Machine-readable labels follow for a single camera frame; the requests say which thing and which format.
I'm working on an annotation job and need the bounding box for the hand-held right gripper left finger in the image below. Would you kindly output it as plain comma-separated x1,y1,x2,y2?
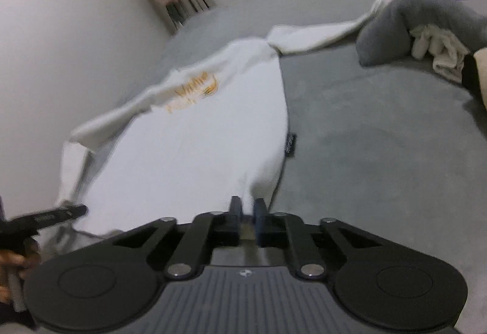
113,196,243,278

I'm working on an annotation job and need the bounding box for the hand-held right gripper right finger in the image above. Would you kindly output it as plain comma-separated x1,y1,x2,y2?
253,199,382,280

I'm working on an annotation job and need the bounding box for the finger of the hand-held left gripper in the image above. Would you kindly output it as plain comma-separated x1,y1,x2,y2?
23,205,89,230

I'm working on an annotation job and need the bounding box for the white sweatshirt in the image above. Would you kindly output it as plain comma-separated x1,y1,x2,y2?
57,0,399,239

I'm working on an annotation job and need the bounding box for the grey bed blanket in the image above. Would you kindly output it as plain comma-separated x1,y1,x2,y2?
156,0,487,334

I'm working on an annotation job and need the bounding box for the dark grey hanging garment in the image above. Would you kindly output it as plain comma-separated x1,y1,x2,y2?
165,2,182,31

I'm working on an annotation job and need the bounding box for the cream cloth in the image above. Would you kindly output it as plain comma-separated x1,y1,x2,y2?
410,24,473,84

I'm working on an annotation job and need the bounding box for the black and beige cloth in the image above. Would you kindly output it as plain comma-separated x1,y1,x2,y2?
460,47,487,107

